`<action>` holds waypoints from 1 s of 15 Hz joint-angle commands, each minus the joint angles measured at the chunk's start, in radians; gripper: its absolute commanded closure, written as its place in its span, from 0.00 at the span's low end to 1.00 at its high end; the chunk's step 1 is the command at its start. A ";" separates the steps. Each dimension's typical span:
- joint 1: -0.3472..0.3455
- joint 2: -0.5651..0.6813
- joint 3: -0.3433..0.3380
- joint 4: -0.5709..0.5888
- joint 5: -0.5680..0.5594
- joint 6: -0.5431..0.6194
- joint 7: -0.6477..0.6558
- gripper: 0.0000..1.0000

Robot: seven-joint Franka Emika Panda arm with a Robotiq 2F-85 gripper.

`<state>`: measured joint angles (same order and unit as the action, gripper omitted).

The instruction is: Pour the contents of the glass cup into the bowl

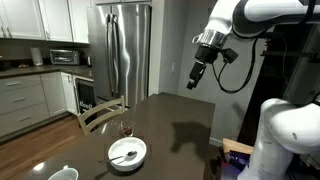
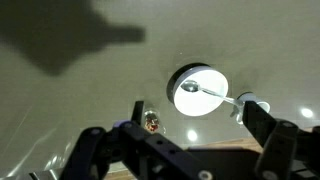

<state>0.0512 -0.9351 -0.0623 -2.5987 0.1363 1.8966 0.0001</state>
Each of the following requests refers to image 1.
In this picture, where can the white ceramic bowl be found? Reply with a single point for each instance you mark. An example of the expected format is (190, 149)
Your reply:
(123, 146)

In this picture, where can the silver toaster oven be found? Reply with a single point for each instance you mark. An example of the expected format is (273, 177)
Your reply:
(64, 57)

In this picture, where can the stainless steel refrigerator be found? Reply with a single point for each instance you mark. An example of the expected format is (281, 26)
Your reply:
(119, 37)

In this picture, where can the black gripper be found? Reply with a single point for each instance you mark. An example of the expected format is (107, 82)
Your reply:
(204, 54)

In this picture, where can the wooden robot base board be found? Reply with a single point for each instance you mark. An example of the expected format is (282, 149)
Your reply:
(231, 145)

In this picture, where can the clear glass cup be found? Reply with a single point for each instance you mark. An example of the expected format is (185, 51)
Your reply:
(127, 123)

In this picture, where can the white pitcher cup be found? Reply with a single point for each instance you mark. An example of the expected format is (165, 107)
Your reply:
(66, 173)

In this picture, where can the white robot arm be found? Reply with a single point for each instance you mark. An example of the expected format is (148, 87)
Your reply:
(284, 129)

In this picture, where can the metal spoon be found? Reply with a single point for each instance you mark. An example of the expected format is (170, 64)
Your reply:
(126, 156)

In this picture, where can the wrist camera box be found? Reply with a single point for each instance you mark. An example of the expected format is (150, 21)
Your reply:
(229, 55)

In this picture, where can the cream wooden chair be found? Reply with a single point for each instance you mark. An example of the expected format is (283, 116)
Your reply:
(101, 113)

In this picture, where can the nuts and dried fruit mix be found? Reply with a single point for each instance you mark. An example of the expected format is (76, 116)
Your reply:
(127, 132)

